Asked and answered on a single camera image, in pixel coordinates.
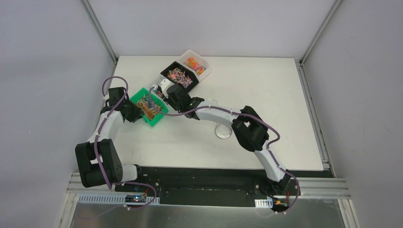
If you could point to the black lollipop bin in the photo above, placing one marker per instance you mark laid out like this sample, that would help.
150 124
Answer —
178 74

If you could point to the white lollipop bin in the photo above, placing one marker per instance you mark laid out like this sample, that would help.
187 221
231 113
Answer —
160 95

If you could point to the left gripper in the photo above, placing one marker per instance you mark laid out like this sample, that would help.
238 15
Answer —
134 112

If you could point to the green candy bin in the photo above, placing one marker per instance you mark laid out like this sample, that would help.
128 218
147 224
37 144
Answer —
151 108

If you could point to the clear plastic jar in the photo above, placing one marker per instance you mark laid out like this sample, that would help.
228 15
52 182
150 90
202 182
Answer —
211 102

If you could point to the white gummy bin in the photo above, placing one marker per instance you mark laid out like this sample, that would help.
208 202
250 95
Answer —
195 63

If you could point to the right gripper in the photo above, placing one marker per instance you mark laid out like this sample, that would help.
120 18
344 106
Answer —
168 100

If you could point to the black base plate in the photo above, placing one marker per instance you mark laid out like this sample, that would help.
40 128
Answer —
210 187

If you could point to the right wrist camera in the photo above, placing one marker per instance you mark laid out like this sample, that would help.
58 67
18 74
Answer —
163 86

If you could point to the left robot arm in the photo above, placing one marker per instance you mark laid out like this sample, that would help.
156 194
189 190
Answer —
97 159

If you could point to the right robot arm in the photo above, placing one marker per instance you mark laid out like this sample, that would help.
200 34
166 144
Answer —
252 133

